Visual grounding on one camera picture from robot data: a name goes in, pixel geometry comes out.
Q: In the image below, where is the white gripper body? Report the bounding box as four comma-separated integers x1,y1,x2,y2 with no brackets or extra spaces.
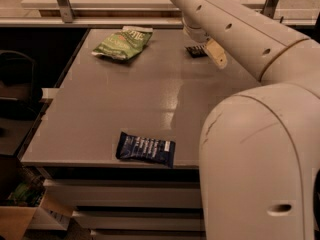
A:
182,14,211,43

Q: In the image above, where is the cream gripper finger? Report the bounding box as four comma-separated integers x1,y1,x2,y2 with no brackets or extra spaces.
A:
204,39,227,69

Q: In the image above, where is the black rxbar chocolate bar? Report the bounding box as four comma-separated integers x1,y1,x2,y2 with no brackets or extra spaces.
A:
186,46,206,58

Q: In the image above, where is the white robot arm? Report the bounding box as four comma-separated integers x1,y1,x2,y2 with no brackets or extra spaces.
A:
171,0,320,240

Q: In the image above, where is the green jalapeno chip bag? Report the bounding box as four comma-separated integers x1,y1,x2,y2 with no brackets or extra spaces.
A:
92,26,153,61

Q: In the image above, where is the blue snack bar wrapper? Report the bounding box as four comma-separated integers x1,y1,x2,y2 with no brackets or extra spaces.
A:
116,132,175,168

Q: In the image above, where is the white drawer cabinet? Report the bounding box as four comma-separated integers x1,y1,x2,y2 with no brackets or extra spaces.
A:
44,168,206,240

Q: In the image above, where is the black office chair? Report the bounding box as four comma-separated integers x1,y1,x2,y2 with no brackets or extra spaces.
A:
0,50,43,120

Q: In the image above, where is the cardboard box with items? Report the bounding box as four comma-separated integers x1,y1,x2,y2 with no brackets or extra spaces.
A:
0,157,72,240

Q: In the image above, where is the right metal shelf bracket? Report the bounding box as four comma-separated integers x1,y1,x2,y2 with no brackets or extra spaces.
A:
261,0,279,18

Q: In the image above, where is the metal shelf bracket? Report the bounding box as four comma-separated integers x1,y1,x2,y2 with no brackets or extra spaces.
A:
57,0,74,23
261,0,279,18

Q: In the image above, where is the left metal shelf bracket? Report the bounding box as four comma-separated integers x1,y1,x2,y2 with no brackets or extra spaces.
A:
57,0,74,23

